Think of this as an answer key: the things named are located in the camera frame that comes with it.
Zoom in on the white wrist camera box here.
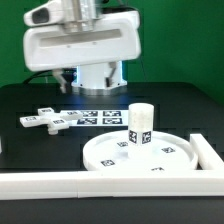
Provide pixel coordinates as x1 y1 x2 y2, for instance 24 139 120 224
24 0 64 27

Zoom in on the black cable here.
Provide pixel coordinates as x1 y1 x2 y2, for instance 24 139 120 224
22 70 76 85

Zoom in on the white marker sheet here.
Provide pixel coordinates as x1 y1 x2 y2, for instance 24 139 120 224
69 110 128 126

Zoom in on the white round table top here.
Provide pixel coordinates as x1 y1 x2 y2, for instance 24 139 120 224
83 130 198 172

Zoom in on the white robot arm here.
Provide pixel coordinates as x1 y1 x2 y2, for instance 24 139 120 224
23 0 141 95

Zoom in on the white cross-shaped table base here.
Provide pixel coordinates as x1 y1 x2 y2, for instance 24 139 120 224
20 107 83 135

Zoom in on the white L-shaped fence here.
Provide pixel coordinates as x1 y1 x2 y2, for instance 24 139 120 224
0 134 224 200

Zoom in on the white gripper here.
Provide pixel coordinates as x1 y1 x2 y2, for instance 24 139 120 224
23 11 141 93

